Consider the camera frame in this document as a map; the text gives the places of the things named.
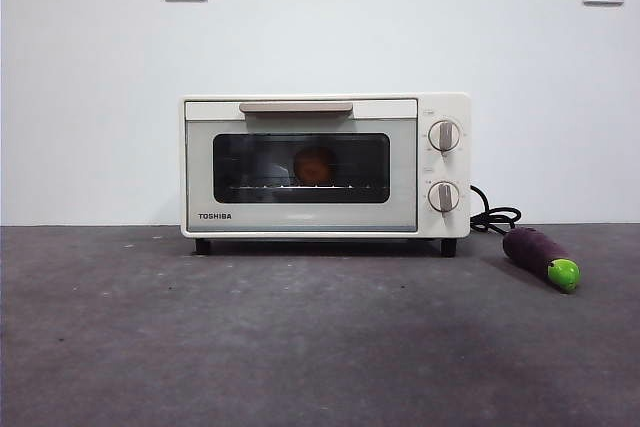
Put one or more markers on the brown potato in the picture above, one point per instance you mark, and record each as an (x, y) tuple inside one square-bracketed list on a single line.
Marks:
[(314, 167)]

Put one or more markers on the large oven control knob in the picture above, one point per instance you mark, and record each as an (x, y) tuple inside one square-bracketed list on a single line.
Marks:
[(445, 135)]

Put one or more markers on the cream toaster oven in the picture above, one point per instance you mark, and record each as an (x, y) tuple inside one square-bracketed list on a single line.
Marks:
[(450, 102)]

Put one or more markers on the purple eggplant with green stem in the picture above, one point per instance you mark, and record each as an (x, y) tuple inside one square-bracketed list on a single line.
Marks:
[(531, 251)]

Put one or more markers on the small oven control knob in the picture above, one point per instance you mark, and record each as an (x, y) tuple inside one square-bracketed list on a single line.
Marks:
[(443, 196)]

